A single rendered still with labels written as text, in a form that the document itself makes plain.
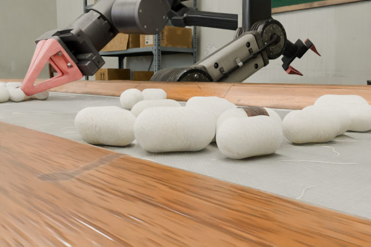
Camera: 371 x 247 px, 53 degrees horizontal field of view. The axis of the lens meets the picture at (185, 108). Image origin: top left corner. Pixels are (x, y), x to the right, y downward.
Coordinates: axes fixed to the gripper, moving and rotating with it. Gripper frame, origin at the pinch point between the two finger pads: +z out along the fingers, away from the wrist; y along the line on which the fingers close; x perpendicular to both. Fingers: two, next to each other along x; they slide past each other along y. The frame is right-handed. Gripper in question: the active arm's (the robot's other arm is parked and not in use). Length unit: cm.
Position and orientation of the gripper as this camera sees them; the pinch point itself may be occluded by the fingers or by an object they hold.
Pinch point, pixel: (28, 88)
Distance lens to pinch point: 55.0
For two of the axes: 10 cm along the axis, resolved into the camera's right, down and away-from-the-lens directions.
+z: -5.5, 6.9, -4.7
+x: 4.6, 7.2, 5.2
